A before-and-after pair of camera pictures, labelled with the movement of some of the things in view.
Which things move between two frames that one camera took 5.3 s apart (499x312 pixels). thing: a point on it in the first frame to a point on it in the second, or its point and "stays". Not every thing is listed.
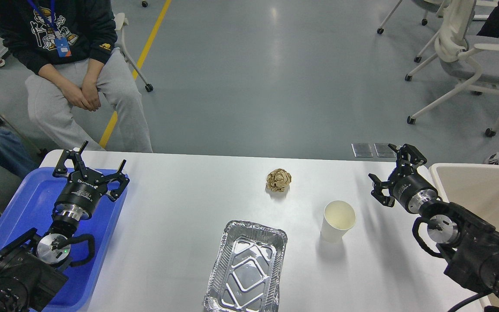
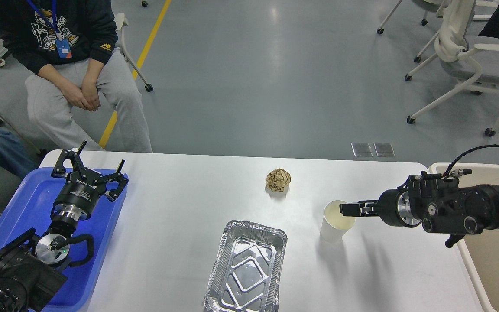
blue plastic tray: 31,207 stays
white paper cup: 339,216 stays
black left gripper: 80,196 stays
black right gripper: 410,189 to 394,208
